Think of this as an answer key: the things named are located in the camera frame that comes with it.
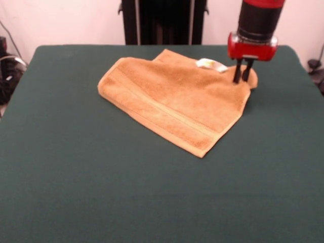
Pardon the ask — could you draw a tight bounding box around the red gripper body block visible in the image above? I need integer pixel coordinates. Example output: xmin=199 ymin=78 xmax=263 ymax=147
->
xmin=227 ymin=32 xmax=279 ymax=62

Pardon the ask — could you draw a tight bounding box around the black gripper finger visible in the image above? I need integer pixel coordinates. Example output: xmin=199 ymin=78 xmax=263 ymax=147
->
xmin=232 ymin=58 xmax=242 ymax=84
xmin=242 ymin=59 xmax=254 ymax=82

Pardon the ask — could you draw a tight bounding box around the tan terry cloth towel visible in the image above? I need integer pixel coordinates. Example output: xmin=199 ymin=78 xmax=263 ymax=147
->
xmin=97 ymin=49 xmax=259 ymax=159

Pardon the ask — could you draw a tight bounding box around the dark green table cloth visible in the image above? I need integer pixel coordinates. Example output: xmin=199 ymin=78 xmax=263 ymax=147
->
xmin=0 ymin=45 xmax=324 ymax=243

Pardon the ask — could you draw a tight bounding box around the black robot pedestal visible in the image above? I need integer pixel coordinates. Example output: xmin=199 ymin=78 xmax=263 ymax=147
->
xmin=117 ymin=0 xmax=210 ymax=46

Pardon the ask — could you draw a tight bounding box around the black equipment pile with cables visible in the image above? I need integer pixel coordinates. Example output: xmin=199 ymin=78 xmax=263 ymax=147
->
xmin=0 ymin=36 xmax=27 ymax=105

